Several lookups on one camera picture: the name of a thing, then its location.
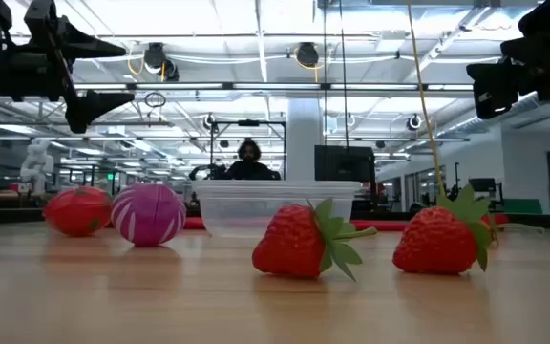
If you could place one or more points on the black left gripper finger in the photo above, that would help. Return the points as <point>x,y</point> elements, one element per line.
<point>89,50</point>
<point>89,105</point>

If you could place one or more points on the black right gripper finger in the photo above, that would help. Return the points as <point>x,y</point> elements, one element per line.
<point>494,88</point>

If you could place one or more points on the large red toy tomato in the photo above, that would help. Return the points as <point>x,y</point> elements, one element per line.
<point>77,212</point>

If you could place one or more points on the purple white-striped toy ball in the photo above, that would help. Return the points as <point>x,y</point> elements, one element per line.
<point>148,215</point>

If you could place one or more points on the small long-stemmed toy strawberry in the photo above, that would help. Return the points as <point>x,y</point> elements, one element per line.
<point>518,225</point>

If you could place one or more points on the red toy strawberry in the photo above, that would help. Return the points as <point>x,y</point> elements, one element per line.
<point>291,243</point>
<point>435,243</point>

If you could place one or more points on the clear plastic tupperware container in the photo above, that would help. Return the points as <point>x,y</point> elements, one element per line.
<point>237,205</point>

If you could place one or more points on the black distant monitor stand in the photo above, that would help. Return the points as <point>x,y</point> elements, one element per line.
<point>482,184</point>

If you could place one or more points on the green panel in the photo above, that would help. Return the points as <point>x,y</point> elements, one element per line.
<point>523,206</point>

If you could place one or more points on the black monitor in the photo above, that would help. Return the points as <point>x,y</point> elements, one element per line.
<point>344,162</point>

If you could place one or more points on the person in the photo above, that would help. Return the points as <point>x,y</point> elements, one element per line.
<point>248,169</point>

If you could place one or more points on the long ceiling light bar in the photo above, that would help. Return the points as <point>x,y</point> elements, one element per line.
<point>275,86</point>

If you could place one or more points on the white building column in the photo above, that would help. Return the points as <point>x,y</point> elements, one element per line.
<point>303,138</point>

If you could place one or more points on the black tubular stand frame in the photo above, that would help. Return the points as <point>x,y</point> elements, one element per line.
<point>212,143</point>

